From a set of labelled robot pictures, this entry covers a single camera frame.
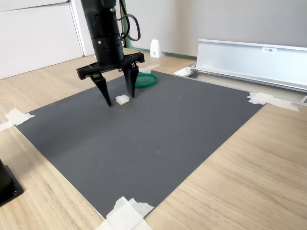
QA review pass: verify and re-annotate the small white plastic terminal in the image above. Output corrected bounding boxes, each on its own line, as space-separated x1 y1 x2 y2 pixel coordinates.
115 94 130 106

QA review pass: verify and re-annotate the aluminium cable duct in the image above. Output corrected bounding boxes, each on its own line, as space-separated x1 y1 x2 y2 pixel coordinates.
172 38 307 106

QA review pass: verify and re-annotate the white tape piece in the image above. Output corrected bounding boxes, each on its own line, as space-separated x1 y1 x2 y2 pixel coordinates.
0 107 36 132
138 64 162 74
95 196 155 230
246 92 300 113

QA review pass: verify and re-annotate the small white bracket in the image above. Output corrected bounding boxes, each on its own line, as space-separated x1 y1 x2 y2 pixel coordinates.
150 39 164 58

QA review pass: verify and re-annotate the dark grey mat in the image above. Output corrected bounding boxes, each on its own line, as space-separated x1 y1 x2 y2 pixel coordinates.
15 69 267 219

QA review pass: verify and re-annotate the black cable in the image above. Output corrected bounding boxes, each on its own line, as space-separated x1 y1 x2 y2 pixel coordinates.
109 6 142 42

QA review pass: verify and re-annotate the round green lid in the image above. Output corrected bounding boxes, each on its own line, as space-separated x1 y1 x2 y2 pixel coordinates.
134 72 158 89

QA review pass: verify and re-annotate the grey partition wall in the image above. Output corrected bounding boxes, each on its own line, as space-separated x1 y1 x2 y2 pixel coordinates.
124 0 307 58

